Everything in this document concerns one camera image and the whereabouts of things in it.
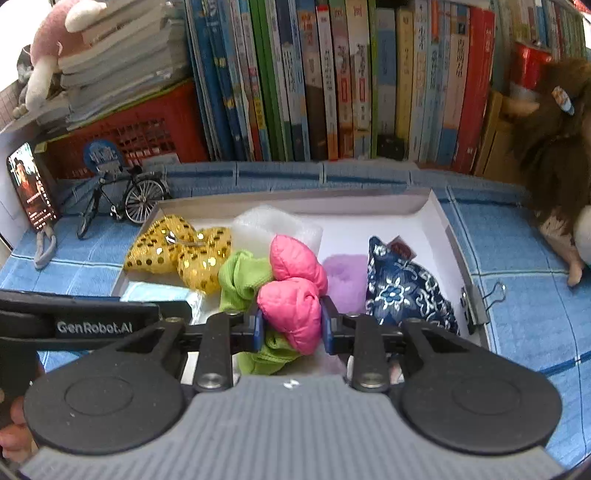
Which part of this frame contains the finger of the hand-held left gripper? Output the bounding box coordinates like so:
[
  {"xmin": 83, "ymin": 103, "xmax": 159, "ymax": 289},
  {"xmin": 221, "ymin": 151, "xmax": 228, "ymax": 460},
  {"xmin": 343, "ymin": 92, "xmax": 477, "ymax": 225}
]
[{"xmin": 119, "ymin": 299, "xmax": 193, "ymax": 325}]

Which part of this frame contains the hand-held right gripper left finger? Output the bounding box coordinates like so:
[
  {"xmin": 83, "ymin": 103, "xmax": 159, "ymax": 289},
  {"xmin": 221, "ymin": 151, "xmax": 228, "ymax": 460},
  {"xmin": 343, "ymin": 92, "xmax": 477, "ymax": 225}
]
[{"xmin": 115, "ymin": 309, "xmax": 266, "ymax": 394}]

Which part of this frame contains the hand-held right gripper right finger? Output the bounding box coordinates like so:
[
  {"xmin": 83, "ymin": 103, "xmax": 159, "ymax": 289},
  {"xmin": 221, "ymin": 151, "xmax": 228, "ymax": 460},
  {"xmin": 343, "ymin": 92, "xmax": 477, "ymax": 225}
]
[{"xmin": 320, "ymin": 295, "xmax": 472, "ymax": 394}]

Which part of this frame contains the blue face mask pack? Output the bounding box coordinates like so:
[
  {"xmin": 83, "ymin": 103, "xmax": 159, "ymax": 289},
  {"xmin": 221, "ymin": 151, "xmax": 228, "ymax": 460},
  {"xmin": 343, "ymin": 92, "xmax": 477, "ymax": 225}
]
[{"xmin": 121, "ymin": 281, "xmax": 204, "ymax": 324}]

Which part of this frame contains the pink and green plush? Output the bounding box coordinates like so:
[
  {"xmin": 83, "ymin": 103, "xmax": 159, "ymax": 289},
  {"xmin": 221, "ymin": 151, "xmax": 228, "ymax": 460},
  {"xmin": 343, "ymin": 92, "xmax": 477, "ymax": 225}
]
[{"xmin": 218, "ymin": 234, "xmax": 329, "ymax": 376}]

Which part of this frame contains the purple plush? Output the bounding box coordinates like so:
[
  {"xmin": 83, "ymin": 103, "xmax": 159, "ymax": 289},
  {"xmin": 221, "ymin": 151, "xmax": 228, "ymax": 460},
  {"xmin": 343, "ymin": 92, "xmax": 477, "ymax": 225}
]
[{"xmin": 321, "ymin": 253, "xmax": 370, "ymax": 315}]

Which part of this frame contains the gold sequin heart plush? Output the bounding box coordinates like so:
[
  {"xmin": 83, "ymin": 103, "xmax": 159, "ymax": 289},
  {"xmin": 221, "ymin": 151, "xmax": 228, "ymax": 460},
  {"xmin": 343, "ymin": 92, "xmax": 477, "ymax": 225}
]
[{"xmin": 124, "ymin": 215, "xmax": 233, "ymax": 295}]

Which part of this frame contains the navy floral fabric pouch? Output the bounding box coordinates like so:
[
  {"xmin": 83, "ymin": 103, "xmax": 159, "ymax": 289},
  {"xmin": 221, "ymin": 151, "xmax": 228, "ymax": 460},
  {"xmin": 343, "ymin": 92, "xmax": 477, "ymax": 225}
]
[{"xmin": 366, "ymin": 235, "xmax": 461, "ymax": 337}]

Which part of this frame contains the white foam block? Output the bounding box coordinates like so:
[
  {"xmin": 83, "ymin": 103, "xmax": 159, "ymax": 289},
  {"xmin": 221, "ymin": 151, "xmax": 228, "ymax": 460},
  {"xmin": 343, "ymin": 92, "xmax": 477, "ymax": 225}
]
[{"xmin": 231, "ymin": 206, "xmax": 324, "ymax": 259}]

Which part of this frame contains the white cardboard box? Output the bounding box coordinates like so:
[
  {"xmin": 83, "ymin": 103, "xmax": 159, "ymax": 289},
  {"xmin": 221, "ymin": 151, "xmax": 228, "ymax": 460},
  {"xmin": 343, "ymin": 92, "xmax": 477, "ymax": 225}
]
[{"xmin": 111, "ymin": 187, "xmax": 491, "ymax": 384}]

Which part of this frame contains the person's left hand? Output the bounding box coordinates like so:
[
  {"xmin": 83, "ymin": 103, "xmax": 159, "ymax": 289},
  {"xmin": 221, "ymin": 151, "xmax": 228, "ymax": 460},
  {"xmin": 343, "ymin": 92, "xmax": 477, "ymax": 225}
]
[{"xmin": 0, "ymin": 397, "xmax": 40, "ymax": 462}]

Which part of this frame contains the miniature black bicycle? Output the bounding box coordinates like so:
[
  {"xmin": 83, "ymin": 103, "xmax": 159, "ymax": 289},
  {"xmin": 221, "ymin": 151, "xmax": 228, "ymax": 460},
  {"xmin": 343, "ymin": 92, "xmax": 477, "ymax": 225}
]
[{"xmin": 76, "ymin": 166, "xmax": 171, "ymax": 241}]

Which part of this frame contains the black smartphone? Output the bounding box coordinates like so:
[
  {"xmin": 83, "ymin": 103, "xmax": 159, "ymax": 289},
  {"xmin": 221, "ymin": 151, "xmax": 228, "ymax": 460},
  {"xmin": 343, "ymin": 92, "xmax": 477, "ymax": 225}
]
[{"xmin": 7, "ymin": 141, "xmax": 61, "ymax": 230}]

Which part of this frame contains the black binder clip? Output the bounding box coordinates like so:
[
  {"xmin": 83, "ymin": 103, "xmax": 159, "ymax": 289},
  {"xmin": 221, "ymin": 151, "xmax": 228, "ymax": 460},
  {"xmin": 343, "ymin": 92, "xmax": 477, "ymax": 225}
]
[{"xmin": 460, "ymin": 282, "xmax": 507, "ymax": 329}]

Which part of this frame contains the blue round sign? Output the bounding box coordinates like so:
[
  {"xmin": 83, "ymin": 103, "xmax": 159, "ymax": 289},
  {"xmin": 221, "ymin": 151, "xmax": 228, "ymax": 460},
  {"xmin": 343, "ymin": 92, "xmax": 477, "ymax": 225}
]
[{"xmin": 83, "ymin": 138, "xmax": 124, "ymax": 178}]

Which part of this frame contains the red plastic basket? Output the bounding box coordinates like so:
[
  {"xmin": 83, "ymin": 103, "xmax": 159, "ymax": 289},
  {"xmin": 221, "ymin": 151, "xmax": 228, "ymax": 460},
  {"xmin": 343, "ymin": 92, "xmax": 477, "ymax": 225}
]
[{"xmin": 44, "ymin": 78, "xmax": 208, "ymax": 181}]

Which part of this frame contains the blue checked tablecloth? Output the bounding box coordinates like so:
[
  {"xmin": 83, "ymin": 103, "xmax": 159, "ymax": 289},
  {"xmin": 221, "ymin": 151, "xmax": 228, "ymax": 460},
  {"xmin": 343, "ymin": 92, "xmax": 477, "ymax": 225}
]
[{"xmin": 0, "ymin": 161, "xmax": 591, "ymax": 472}]

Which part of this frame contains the row of books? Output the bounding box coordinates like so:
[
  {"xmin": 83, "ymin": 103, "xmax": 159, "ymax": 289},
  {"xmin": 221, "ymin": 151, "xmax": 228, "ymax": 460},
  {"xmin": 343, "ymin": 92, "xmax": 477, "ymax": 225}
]
[{"xmin": 185, "ymin": 0, "xmax": 591, "ymax": 176}]

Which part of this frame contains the stack of books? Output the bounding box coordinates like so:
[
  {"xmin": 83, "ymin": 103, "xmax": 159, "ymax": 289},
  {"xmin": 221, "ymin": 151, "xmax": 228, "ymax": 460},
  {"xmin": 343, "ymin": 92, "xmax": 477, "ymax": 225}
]
[{"xmin": 55, "ymin": 0, "xmax": 195, "ymax": 132}]

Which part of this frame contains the pink and white plush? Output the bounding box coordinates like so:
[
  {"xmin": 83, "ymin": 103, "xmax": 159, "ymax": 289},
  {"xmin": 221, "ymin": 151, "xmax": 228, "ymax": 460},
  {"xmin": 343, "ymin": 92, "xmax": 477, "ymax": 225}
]
[{"xmin": 24, "ymin": 0, "xmax": 112, "ymax": 112}]

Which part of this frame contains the brown monkey plush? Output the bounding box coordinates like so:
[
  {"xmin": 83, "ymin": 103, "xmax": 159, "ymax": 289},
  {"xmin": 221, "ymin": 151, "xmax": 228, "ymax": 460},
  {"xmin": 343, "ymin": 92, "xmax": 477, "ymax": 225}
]
[{"xmin": 501, "ymin": 58, "xmax": 591, "ymax": 289}]

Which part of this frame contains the red can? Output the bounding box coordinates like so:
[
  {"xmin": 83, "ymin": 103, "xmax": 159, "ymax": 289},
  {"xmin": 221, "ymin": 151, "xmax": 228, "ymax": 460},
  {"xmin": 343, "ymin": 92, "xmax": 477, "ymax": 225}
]
[{"xmin": 510, "ymin": 41, "xmax": 555, "ymax": 100}]

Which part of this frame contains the grey loop strap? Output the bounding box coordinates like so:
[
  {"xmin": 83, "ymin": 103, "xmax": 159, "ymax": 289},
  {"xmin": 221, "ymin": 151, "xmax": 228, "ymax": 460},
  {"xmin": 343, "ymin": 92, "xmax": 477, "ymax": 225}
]
[{"xmin": 33, "ymin": 226, "xmax": 58, "ymax": 271}]

